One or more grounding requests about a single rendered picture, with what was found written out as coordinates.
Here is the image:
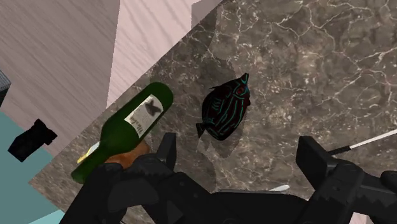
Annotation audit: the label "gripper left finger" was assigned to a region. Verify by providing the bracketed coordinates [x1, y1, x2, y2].
[60, 132, 199, 224]

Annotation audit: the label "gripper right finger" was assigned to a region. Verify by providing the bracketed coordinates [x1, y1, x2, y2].
[293, 135, 397, 224]

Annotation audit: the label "brown round object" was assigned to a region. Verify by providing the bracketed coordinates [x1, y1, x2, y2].
[105, 140, 151, 170]

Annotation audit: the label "white stick with black tip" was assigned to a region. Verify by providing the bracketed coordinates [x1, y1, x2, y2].
[327, 129, 397, 156]

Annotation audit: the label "yellow and white utensil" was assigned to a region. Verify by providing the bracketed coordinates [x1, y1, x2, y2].
[76, 141, 101, 165]

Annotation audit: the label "green wine bottle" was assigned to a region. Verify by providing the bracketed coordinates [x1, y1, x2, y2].
[70, 81, 174, 185]

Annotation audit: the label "black blocky object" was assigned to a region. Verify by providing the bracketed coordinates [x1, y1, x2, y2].
[7, 118, 59, 163]

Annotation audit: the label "black fish figure teal lines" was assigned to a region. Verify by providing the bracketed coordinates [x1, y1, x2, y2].
[195, 73, 251, 142]

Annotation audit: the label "grey block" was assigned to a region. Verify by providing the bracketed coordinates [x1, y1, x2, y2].
[0, 69, 12, 108]

